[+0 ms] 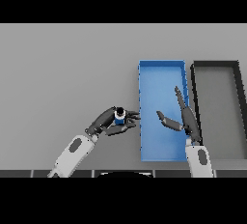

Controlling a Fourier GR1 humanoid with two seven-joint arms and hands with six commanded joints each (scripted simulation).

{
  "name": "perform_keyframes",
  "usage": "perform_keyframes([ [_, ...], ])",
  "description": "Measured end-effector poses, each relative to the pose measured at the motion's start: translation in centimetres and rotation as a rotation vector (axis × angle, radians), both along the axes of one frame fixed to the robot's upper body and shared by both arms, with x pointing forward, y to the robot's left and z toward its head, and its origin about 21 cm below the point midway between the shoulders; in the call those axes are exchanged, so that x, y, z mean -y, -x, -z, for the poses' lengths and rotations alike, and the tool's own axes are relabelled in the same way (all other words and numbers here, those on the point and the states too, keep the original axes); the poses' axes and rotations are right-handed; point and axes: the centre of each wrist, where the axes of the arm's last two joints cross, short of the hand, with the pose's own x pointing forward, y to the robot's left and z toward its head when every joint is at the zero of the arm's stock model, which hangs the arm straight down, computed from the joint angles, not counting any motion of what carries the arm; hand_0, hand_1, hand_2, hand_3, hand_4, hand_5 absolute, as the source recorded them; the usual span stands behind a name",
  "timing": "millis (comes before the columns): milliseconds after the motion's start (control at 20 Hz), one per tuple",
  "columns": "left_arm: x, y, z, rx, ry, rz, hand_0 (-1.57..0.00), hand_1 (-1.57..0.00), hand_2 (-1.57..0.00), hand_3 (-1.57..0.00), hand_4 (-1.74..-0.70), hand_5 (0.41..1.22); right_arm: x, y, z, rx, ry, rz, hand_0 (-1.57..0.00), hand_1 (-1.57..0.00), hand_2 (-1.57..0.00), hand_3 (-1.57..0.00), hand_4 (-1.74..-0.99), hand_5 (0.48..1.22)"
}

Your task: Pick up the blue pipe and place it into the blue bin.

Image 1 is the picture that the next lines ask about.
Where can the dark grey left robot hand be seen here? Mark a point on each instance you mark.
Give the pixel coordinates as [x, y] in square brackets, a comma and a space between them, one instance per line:
[102, 121]

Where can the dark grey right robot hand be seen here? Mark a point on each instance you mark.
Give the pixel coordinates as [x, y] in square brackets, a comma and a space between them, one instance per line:
[189, 121]

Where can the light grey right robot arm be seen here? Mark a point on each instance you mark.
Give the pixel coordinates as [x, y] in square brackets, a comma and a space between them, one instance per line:
[199, 159]

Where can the dark grey bin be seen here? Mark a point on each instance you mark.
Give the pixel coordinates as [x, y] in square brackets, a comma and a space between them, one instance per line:
[218, 112]

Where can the blue bin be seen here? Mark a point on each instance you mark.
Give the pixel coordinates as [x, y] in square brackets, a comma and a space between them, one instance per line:
[160, 105]

